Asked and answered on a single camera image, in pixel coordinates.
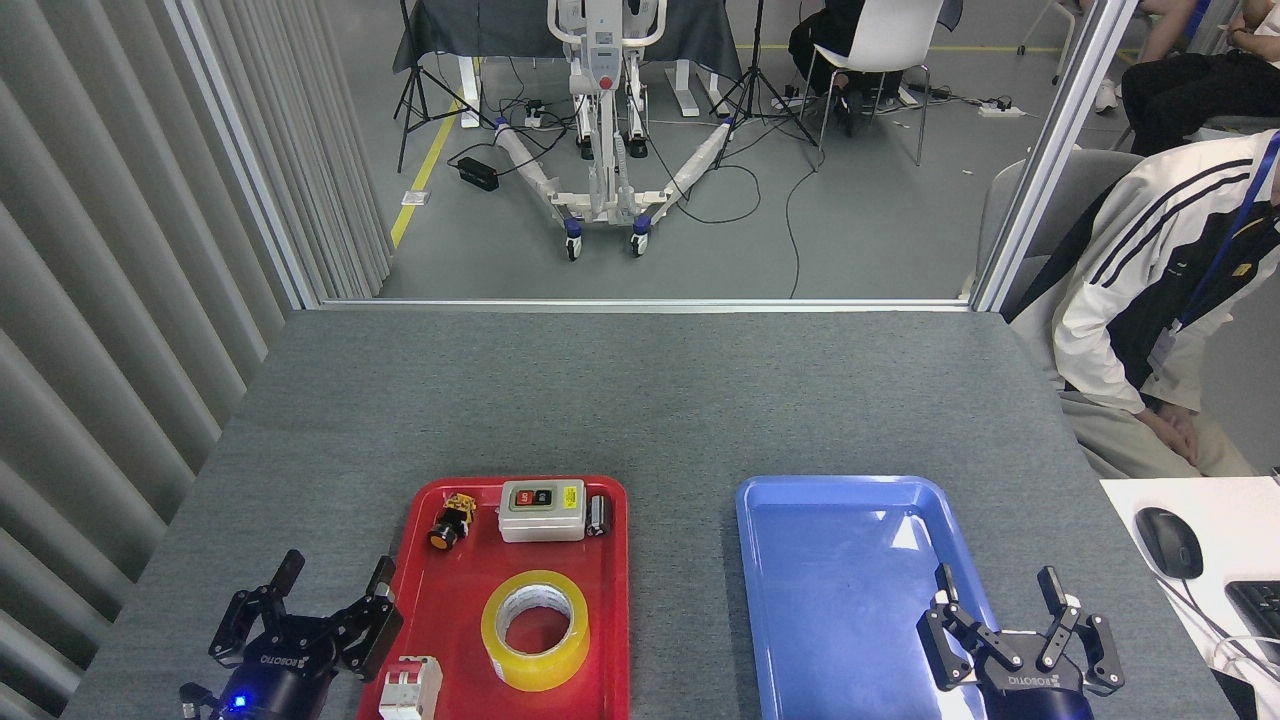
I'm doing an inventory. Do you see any white stand on wheels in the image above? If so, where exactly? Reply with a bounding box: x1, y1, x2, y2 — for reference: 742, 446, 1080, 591
494, 0, 743, 263

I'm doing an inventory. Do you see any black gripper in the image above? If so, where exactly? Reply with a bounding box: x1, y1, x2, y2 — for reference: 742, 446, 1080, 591
917, 563, 1125, 720
208, 549, 404, 720

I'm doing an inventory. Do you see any black mouse cable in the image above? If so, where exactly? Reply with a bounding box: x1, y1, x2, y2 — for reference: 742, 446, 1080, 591
1160, 575, 1280, 663

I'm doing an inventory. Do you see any white push-button switch box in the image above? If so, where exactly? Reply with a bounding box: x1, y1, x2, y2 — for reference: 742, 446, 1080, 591
498, 479, 587, 543

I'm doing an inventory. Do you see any white cable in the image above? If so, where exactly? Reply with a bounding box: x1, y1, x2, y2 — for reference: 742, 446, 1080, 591
1210, 635, 1280, 693

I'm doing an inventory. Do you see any white plastic chair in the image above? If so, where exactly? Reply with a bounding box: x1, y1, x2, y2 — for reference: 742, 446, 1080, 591
798, 0, 947, 167

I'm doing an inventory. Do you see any person on white chair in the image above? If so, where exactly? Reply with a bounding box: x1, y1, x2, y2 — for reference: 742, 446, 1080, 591
787, 0, 964, 113

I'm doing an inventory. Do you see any silver horizontal rail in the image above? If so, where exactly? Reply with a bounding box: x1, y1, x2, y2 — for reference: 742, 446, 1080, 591
318, 297, 976, 314

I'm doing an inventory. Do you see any table with black cloth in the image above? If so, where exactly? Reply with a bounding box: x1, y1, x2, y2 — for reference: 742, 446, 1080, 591
392, 0, 744, 129

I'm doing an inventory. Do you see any black floor cable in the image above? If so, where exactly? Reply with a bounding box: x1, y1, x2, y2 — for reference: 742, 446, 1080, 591
783, 145, 827, 300

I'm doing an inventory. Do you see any orange push button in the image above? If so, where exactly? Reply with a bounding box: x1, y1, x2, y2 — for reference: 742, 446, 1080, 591
430, 493, 478, 551

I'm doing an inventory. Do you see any person in black trousers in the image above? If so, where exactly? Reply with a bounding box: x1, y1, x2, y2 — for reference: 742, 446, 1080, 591
1095, 0, 1280, 157

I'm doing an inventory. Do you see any red plastic tray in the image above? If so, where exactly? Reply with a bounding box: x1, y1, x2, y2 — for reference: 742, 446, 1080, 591
358, 476, 631, 720

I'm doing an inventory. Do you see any black computer mouse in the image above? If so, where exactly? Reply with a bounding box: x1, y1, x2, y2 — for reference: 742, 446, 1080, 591
1135, 507, 1204, 581

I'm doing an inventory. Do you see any black keyboard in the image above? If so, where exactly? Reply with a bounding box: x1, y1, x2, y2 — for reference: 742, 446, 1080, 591
1225, 580, 1280, 666

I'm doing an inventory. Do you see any yellow tape roll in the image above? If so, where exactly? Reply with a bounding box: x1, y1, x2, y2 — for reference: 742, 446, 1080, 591
481, 570, 591, 692

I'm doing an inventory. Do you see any grey office chair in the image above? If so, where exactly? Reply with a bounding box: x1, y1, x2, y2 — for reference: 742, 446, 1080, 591
975, 149, 1146, 306

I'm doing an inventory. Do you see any person's left hand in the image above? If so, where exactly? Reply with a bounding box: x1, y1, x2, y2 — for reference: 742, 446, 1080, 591
1136, 405, 1189, 457

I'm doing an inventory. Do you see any blue lanyard with badge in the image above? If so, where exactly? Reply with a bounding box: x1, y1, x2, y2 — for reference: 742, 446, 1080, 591
1150, 130, 1280, 373

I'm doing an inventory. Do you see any blue plastic tray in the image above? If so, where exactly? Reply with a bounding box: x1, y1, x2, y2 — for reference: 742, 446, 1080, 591
736, 475, 1031, 720

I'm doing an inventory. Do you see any black tripod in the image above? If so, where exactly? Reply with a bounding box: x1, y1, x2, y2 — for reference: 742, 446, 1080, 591
708, 0, 823, 173
394, 0, 493, 173

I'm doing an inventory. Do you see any white desk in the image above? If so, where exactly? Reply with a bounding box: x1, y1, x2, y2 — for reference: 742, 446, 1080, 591
1100, 477, 1280, 720

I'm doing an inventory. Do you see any person's right hand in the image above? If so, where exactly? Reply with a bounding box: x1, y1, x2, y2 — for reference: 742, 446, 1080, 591
1170, 408, 1202, 467

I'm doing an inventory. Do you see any white red circuit breaker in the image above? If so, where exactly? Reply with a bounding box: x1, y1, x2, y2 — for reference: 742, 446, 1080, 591
378, 656, 444, 720

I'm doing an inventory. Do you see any silver post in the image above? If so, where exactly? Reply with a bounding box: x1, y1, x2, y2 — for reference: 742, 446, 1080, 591
163, 0, 323, 312
968, 0, 1142, 314

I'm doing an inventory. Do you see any person in white jacket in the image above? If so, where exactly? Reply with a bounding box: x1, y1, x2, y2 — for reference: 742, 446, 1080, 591
1008, 128, 1280, 481

